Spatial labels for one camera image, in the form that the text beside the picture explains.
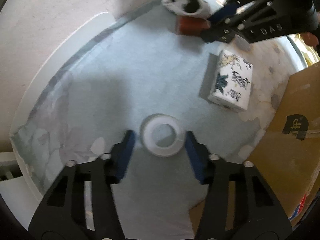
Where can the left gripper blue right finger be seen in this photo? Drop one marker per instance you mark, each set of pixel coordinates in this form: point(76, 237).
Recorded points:
point(199, 158)

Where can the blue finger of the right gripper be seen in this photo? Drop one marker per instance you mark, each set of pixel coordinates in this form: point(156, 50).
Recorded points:
point(219, 35)
point(227, 10)

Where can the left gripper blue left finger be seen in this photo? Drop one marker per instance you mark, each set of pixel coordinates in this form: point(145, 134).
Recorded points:
point(121, 155)

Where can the red and black box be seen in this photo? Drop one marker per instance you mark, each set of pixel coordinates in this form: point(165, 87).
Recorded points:
point(190, 26)

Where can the white box with calligraphy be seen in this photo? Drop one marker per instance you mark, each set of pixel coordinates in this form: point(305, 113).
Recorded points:
point(232, 82)

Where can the floral light blue tablecloth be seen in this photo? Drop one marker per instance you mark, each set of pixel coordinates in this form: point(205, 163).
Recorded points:
point(136, 69)

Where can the cardboard box with pink lining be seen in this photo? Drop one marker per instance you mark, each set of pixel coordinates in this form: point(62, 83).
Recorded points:
point(272, 194)

